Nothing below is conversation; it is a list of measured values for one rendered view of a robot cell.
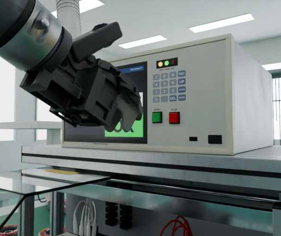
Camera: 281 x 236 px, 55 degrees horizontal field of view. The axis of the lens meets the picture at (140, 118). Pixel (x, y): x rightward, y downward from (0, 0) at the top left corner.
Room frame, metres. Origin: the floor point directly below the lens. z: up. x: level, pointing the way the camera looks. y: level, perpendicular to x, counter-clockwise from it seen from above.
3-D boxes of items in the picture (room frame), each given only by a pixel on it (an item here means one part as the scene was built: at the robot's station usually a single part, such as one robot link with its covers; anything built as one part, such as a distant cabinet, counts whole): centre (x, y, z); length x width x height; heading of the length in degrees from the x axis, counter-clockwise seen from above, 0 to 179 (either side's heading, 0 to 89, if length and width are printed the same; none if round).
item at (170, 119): (0.51, -0.06, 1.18); 0.02 x 0.01 x 0.02; 55
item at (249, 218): (0.56, 0.05, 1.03); 0.62 x 0.01 x 0.03; 55
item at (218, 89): (0.73, -0.09, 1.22); 0.44 x 0.39 x 0.20; 55
